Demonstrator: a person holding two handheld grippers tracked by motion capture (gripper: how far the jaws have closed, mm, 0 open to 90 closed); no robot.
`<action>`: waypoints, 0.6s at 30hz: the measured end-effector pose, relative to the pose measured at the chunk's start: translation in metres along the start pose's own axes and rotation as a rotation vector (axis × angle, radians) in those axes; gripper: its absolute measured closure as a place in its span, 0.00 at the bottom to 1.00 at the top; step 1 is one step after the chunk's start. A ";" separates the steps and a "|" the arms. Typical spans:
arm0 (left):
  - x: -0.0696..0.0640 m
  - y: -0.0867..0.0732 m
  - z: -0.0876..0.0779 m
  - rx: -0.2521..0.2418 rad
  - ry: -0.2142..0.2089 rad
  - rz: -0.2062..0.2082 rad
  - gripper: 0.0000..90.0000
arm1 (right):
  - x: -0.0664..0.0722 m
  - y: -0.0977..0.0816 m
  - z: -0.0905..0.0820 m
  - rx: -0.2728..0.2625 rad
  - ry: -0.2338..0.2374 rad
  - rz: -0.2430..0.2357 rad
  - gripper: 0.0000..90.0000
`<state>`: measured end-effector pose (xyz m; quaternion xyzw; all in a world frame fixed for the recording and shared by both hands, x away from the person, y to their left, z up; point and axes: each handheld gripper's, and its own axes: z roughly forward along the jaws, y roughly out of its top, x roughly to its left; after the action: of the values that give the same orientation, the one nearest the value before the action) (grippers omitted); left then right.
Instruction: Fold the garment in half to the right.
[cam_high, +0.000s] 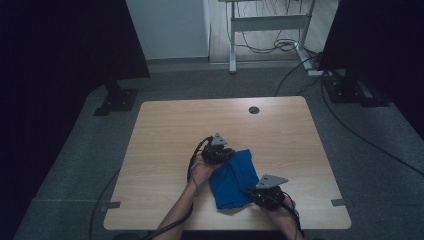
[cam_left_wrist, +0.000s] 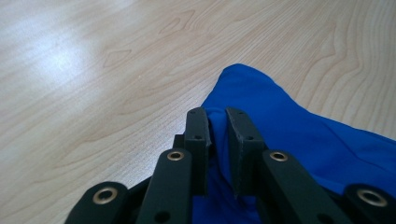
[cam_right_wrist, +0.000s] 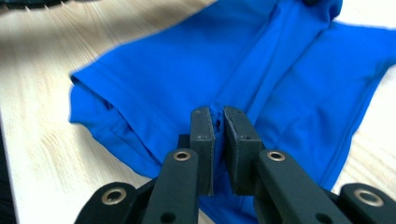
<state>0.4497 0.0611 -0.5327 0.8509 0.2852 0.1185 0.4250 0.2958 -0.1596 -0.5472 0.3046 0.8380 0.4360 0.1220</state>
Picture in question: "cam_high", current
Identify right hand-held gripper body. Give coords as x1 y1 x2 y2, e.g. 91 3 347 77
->
255 173 290 212

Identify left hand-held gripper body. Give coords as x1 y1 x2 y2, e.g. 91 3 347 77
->
200 132 232 166

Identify blue t-shirt with white print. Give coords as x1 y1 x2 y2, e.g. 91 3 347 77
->
208 148 261 211

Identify person's right hand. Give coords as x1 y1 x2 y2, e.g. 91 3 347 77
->
265 195 298 223

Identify person's left hand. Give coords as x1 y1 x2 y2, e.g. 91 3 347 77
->
187 150 218 189

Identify white power strip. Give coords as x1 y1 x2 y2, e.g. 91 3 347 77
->
306 68 332 79

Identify black stand base with rails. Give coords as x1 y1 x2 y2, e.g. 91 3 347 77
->
321 68 392 109

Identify dark curtain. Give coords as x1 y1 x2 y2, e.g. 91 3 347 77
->
317 0 424 142
0 0 151 240

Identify left hand-held gripper black cable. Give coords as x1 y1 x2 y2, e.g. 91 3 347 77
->
142 135 215 240

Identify hand-held gripper black cable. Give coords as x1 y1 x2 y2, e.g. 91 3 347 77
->
264 190 304 235
142 135 215 240

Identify right hand-held gripper black cable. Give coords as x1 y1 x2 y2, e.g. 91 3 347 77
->
264 190 304 235

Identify curved black floor cable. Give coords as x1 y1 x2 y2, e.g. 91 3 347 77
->
273 54 322 98

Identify long black floor cable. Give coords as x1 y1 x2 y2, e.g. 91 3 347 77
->
319 75 424 178

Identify black stand base plate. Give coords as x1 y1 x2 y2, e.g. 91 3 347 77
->
92 79 140 117

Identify bundle of black cables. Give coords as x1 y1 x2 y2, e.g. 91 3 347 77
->
233 0 303 55

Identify thin black floor cable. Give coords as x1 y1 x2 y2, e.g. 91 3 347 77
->
88 169 122 240

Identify white metal desk frame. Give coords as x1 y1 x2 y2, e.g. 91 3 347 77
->
218 0 325 78

